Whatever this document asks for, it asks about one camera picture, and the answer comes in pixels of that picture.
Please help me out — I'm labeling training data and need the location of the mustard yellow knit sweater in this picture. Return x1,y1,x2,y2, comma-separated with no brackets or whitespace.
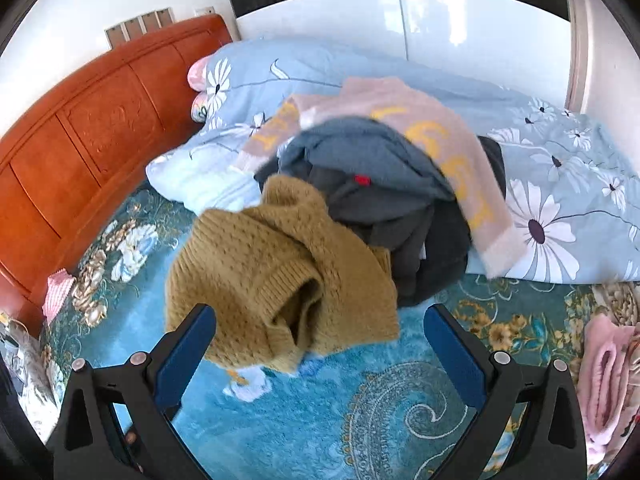
165,174,399,373

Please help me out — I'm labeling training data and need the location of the pink folded garment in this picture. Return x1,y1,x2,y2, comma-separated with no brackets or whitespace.
577,314,639,466

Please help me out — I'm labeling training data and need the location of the teal floral bed sheet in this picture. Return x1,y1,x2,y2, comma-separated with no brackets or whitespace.
39,181,640,480

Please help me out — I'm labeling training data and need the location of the pink checkered cloth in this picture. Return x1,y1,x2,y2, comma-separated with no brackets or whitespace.
42,269,76,325

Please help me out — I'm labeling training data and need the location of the black garment pile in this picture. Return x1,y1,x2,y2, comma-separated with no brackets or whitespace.
252,135,508,309

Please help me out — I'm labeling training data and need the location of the blue floral duvet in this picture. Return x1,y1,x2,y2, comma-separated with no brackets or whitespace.
145,38,639,284

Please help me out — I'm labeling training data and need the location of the pink sweater with yellow letters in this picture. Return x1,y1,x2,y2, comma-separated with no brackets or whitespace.
233,77,526,278

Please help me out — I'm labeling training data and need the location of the orange wooden headboard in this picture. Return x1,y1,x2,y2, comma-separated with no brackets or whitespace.
0,14,231,336

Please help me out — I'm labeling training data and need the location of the grey shirt with red tag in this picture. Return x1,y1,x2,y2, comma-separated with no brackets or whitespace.
279,117,457,224

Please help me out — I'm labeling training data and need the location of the pink pillow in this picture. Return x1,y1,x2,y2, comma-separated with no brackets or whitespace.
186,55,209,122

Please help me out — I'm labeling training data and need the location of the white glossy wardrobe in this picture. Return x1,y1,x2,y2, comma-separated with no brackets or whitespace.
230,0,572,105

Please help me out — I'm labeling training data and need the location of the wall switch panel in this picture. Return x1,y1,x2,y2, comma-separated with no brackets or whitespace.
105,8,175,49

